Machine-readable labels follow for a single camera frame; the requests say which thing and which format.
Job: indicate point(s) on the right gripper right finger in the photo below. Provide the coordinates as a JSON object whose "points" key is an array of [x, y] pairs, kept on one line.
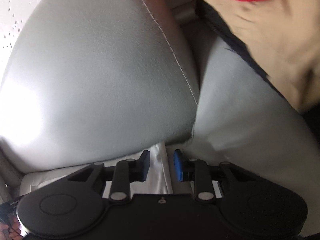
{"points": [[202, 177]]}

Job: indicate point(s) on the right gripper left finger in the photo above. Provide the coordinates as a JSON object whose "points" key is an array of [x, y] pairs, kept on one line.
{"points": [[123, 174]]}

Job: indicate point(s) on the white printed t-shirt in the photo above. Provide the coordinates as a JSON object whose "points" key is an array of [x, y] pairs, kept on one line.
{"points": [[161, 177]]}

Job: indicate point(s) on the operator hand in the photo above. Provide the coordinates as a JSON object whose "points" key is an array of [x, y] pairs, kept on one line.
{"points": [[12, 232]]}

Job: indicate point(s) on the tan folded garment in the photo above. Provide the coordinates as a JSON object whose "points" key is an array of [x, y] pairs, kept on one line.
{"points": [[282, 36]]}

